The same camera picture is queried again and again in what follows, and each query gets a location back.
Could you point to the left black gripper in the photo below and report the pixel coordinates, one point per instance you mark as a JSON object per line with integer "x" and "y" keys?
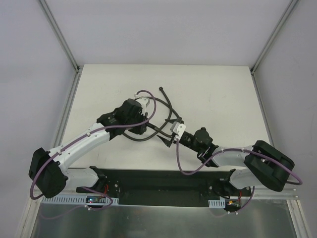
{"x": 142, "y": 121}

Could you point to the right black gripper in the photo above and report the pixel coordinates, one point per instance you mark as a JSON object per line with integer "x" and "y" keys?
{"x": 188, "y": 140}

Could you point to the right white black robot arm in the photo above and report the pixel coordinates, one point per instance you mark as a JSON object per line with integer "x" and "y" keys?
{"x": 258, "y": 164}

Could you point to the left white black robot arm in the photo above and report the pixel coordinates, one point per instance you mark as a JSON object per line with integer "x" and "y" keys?
{"x": 51, "y": 170}

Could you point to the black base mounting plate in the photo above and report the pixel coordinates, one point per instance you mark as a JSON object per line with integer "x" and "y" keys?
{"x": 164, "y": 188}

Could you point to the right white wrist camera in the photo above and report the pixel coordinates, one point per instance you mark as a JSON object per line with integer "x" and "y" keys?
{"x": 177, "y": 130}

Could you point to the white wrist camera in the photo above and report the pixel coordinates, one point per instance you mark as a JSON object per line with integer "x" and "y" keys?
{"x": 144, "y": 101}
{"x": 177, "y": 130}

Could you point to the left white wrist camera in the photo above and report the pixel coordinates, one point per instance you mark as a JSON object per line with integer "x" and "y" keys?
{"x": 144, "y": 101}

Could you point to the left aluminium frame post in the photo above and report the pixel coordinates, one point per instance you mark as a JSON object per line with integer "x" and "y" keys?
{"x": 58, "y": 34}

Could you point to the aluminium frame post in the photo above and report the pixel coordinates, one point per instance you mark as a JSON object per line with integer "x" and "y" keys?
{"x": 274, "y": 34}
{"x": 58, "y": 34}

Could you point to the right white cable duct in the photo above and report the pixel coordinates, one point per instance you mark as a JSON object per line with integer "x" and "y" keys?
{"x": 219, "y": 204}

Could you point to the white cable duct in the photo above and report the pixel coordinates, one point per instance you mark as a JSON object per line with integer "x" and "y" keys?
{"x": 219, "y": 204}
{"x": 80, "y": 200}

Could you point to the left white cable duct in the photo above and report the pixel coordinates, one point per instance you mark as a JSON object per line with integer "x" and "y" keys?
{"x": 80, "y": 200}

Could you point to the right aluminium frame post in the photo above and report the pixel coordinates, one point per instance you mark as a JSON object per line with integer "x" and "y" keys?
{"x": 274, "y": 34}

